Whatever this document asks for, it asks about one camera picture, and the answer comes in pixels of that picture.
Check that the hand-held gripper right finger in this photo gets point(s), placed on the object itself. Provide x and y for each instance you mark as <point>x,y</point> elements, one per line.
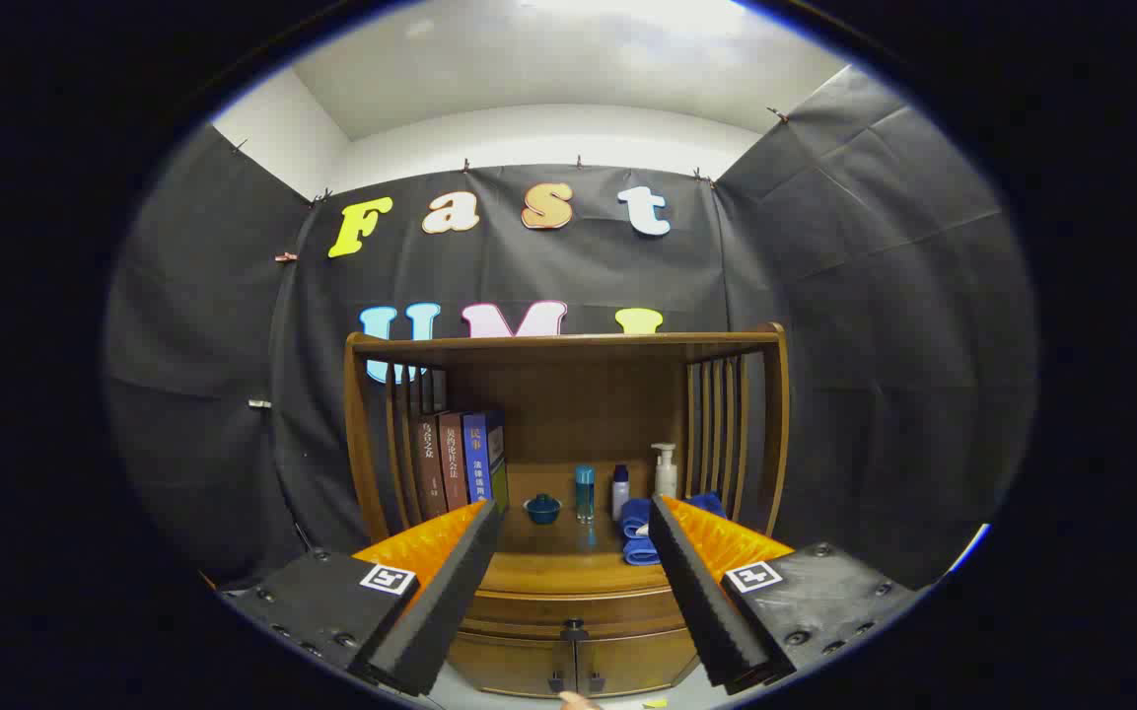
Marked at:
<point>706,602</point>

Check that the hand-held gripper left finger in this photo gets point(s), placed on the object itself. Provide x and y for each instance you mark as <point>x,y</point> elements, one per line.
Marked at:
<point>450,602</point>

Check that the wooden drawer with black knob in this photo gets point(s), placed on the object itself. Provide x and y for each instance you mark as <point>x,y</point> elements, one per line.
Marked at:
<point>529,611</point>

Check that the wooden cabinet door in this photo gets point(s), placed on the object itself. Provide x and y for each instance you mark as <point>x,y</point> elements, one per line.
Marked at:
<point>509,666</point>
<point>637,663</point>

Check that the wooden countertop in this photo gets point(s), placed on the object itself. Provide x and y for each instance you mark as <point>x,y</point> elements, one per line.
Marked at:
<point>578,562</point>

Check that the wooden cabinet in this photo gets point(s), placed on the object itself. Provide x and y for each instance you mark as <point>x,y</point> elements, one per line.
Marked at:
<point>578,404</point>

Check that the blue folded towel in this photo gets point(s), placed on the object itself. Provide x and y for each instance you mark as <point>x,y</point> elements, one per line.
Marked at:
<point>635,518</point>

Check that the dark brown book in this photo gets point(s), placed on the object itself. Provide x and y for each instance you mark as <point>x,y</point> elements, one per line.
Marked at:
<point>430,473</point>

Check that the white pump bottle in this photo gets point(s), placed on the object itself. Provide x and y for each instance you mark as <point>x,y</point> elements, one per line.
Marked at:
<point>666,478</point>

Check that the blue lidded teacup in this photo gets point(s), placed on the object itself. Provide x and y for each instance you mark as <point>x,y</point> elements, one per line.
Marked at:
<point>542,510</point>

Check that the reddish brown book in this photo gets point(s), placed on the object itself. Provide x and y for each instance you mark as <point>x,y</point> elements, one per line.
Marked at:
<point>453,463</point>

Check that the white bottle with blue cap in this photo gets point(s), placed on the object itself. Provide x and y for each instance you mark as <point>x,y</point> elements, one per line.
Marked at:
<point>620,493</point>

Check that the thick blue book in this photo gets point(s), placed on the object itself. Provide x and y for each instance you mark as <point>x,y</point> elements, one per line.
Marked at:
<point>482,459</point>

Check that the clear blue bottle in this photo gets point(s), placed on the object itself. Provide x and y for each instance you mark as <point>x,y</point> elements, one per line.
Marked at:
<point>585,493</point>

